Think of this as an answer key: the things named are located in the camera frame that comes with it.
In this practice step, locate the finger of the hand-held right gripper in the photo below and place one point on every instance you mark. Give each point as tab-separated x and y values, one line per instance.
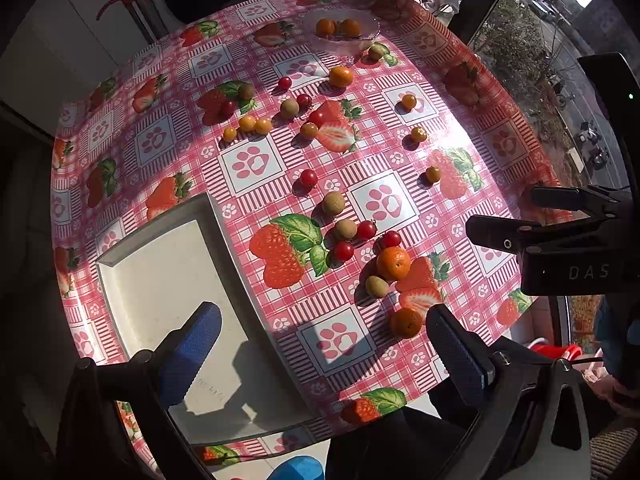
500	237
565	197

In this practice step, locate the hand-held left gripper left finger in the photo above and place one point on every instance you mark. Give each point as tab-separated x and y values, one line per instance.
192	355

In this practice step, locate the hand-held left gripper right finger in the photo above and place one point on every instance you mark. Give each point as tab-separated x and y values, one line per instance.
457	360

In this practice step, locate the white square tray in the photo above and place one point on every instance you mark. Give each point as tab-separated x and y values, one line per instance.
165	280

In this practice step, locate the cherry tomato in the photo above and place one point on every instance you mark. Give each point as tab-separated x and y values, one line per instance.
343	251
366	229
227	108
303	99
308	178
316	118
391	239
284	82

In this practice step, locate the mandarin orange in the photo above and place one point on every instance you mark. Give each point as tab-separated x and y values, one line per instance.
406	323
393	263

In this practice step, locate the longan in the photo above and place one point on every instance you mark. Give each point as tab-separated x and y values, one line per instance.
289	108
345	229
333	203
245	91
376	52
377	286

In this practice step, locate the person's right forearm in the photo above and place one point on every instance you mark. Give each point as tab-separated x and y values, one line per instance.
617	330

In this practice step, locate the red plastic stool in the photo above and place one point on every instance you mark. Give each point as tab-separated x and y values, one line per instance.
550	350

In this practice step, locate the blue object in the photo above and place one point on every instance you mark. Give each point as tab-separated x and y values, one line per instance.
295	467

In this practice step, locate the woven wicker seat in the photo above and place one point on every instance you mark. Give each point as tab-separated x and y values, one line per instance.
615	452

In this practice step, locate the pink strawberry print tablecloth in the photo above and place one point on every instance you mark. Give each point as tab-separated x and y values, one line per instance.
280	195

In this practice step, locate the parked car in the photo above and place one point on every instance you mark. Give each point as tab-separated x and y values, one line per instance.
542	10

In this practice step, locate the large kumquat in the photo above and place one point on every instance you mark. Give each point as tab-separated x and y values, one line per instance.
341	76

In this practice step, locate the clear glass bowl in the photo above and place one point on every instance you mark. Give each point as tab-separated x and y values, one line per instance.
345	46

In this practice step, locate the white cabinet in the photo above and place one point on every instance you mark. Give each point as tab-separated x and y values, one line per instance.
45	45

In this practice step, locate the wooden pole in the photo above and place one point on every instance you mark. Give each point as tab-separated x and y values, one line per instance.
140	0

